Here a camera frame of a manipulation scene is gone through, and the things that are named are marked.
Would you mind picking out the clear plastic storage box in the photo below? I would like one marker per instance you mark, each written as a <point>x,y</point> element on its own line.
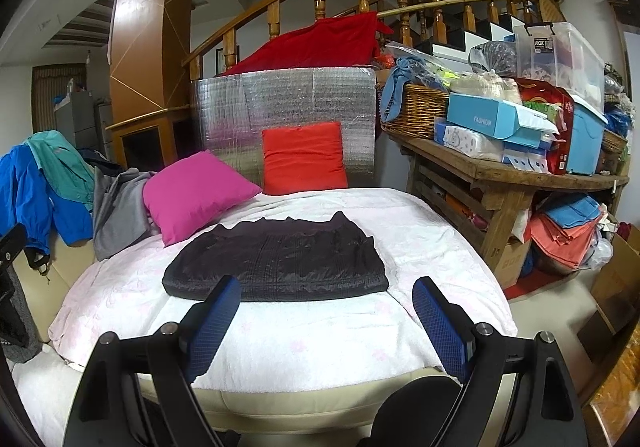
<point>565,57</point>

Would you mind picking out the silver foil insulation panel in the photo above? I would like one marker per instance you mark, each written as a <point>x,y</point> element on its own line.
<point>285,97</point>

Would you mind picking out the wooden bench table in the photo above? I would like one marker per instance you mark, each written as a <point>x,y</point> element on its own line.
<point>505,177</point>

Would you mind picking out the red pillow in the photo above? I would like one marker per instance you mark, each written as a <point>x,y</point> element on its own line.
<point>305,159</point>

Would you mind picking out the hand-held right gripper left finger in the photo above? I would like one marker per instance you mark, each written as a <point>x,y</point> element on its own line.
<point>212,322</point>

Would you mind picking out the small wicker basket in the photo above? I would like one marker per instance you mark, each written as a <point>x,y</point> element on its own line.
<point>614,141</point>

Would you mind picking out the small silver refrigerator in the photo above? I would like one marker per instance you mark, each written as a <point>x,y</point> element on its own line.
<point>104,127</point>

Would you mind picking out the coral folded cloth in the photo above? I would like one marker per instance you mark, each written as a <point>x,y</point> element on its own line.
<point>560,242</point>

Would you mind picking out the black puffer jacket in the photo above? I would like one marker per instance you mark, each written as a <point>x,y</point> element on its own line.
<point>280,257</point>

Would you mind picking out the blue folded cloth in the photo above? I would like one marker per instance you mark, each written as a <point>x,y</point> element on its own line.
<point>572,212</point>

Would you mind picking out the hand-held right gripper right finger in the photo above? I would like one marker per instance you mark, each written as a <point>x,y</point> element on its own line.
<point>442,322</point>

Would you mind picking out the small cardboard box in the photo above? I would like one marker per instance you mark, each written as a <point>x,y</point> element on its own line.
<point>512,262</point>

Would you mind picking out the blue cardboard box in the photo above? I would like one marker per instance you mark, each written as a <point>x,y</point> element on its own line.
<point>480,112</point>

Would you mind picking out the white tissue pack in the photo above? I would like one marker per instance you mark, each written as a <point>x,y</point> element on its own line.
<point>467,142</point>

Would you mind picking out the brown curtain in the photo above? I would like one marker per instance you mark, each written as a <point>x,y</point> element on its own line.
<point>50,87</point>

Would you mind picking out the grey refrigerator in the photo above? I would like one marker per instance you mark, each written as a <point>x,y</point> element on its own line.
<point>75,119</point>

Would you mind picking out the framed wall picture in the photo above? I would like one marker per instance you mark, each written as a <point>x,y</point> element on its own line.
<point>227,59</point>

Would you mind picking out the navy garment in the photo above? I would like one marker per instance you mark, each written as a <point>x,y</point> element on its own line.
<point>102,159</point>

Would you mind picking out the red floor mat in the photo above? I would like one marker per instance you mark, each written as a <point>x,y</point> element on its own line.
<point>535,284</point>

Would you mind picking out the wooden pillar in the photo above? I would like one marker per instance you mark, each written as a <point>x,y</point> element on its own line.
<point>145,27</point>

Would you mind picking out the light blue plastic bin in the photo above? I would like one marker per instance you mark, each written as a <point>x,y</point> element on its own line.
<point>587,142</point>

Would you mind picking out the clear plastic bag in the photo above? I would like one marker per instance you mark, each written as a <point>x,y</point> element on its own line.
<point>599,254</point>

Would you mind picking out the pink pillow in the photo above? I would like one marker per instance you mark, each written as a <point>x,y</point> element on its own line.
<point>195,192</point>

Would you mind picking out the red cloth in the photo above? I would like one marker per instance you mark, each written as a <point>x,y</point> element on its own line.
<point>315,44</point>

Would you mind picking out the black shiny jacket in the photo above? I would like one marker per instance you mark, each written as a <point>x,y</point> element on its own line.
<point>10,317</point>

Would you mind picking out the patterned grey plastic bag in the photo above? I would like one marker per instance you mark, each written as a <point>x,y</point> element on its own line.
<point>492,57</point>

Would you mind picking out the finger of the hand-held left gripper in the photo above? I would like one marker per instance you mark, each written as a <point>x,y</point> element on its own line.
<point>10,249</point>

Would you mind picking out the blue tissue packs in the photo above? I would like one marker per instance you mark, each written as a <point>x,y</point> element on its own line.
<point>525,157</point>

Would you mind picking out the white blanket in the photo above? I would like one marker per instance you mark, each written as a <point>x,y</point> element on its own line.
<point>300,337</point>

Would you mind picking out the blue jacket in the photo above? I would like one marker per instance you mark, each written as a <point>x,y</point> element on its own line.
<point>30,197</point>

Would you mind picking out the teal shirt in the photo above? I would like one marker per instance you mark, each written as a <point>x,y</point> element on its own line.
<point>62,162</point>

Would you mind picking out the large cardboard box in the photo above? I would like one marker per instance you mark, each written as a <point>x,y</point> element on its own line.
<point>615,292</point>

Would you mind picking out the red snack bag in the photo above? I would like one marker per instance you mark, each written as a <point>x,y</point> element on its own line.
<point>550,97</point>

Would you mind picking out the grey checked garment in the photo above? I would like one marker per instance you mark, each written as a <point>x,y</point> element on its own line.
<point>31,332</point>

